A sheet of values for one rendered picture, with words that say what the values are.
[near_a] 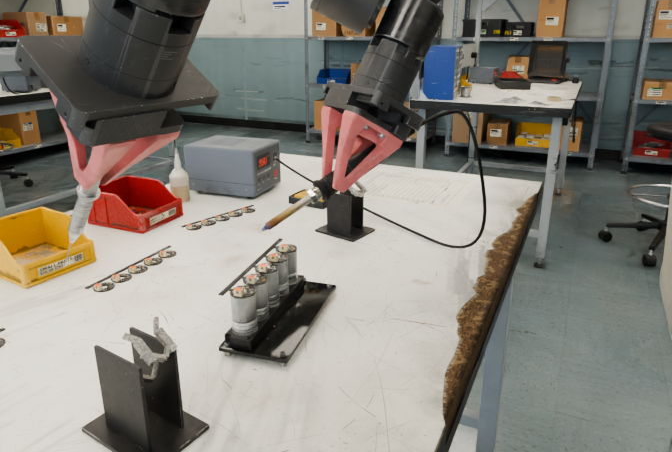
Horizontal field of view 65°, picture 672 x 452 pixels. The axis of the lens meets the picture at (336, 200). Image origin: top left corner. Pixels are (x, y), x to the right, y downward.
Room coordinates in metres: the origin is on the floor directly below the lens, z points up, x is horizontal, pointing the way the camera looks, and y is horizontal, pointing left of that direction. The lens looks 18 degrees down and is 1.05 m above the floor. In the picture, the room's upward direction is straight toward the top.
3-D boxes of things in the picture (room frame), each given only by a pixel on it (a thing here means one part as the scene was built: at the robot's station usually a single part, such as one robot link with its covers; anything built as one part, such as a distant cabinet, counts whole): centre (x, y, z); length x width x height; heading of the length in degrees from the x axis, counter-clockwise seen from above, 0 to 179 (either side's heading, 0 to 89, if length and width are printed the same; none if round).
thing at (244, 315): (0.46, 0.09, 0.79); 0.02 x 0.02 x 0.05
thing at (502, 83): (3.07, -1.01, 0.77); 0.24 x 0.16 x 0.04; 171
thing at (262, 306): (0.49, 0.08, 0.79); 0.02 x 0.02 x 0.05
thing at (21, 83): (2.88, 1.69, 0.80); 0.15 x 0.12 x 0.10; 84
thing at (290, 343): (0.51, 0.06, 0.76); 0.16 x 0.07 x 0.01; 163
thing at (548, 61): (3.39, -1.36, 0.88); 0.30 x 0.23 x 0.25; 64
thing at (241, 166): (1.02, 0.20, 0.80); 0.15 x 0.12 x 0.10; 70
